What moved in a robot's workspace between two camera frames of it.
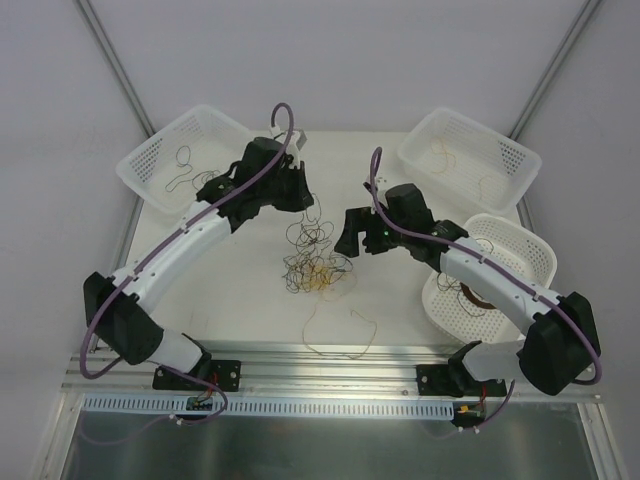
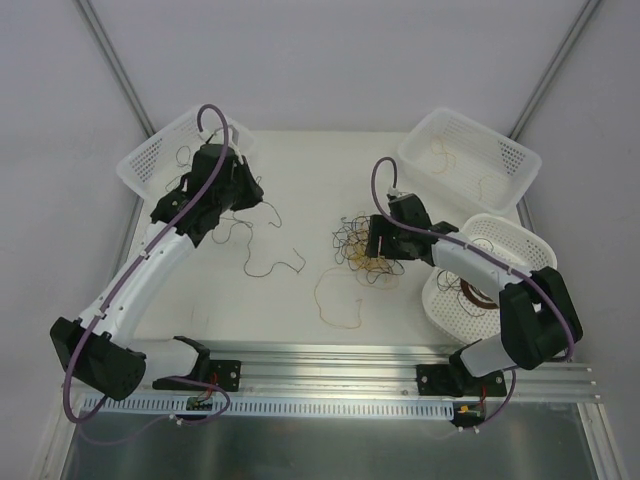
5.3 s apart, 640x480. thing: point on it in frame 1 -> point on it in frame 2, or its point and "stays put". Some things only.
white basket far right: (466, 160) stays put
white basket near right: (463, 317) stays put
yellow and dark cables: (313, 267) -> (350, 240)
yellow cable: (339, 355) -> (320, 309)
